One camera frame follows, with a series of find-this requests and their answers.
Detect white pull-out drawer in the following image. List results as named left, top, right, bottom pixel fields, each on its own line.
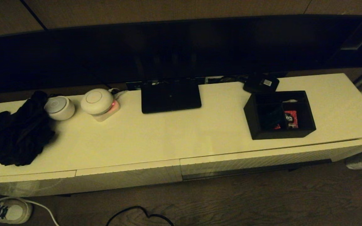
left=180, top=139, right=362, bottom=181

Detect black compartment organizer box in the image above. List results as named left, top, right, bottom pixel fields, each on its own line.
left=243, top=90, right=317, bottom=140

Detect white TV cabinet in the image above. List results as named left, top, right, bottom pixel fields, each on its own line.
left=0, top=73, right=362, bottom=197

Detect white beadboard cabinet door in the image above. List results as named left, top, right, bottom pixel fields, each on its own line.
left=0, top=170, right=76, bottom=197

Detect black router with antennas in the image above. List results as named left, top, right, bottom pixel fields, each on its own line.
left=135, top=54, right=202, bottom=114

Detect white base pink light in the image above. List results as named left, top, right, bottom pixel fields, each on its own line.
left=92, top=100, right=120, bottom=122

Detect black set-top box white label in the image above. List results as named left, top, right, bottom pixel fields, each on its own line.
left=243, top=73, right=280, bottom=94

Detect white dome shaped device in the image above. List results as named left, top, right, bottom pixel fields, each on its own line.
left=80, top=88, right=114, bottom=115

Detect red snack packet face print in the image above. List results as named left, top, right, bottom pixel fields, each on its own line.
left=284, top=110, right=299, bottom=129

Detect black flat screen television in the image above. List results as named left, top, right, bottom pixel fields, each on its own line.
left=0, top=13, right=362, bottom=94

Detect small white cylinder speaker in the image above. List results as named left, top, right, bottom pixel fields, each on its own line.
left=44, top=96, right=75, bottom=121

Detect black crumpled cloth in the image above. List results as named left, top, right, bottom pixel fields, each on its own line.
left=0, top=90, right=56, bottom=167

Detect white sneaker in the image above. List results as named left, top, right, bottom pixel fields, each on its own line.
left=0, top=198, right=33, bottom=224

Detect black cable bundle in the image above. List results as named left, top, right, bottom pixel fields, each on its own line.
left=205, top=75, right=247, bottom=84

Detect black power cable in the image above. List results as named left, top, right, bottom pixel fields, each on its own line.
left=106, top=206, right=175, bottom=226

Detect thick white cable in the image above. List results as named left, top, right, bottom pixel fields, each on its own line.
left=0, top=159, right=60, bottom=226

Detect dark wall frame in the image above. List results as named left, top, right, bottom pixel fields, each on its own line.
left=327, top=0, right=362, bottom=68

